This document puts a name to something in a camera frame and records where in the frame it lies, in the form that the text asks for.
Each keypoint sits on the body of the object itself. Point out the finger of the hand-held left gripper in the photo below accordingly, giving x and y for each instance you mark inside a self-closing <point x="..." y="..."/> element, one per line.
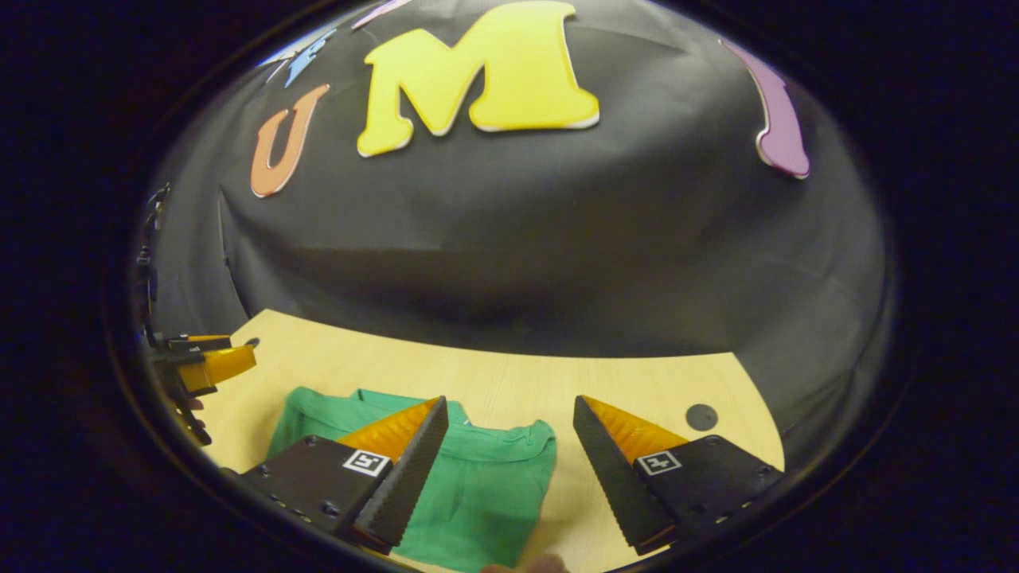
<point x="227" y="364"/>
<point x="195" y="344"/>

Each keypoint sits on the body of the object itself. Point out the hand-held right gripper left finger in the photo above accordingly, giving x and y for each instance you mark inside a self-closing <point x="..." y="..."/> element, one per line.
<point x="406" y="477"/>

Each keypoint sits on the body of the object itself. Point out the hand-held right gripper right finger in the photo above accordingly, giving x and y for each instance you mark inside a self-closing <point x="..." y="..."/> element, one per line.
<point x="613" y="477"/>

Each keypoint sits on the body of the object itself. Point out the green T-shirt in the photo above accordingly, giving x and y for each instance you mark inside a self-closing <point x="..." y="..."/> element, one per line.
<point x="486" y="477"/>

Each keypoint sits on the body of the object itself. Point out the black backdrop cloth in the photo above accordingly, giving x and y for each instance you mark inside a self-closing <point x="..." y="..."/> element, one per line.
<point x="517" y="239"/>

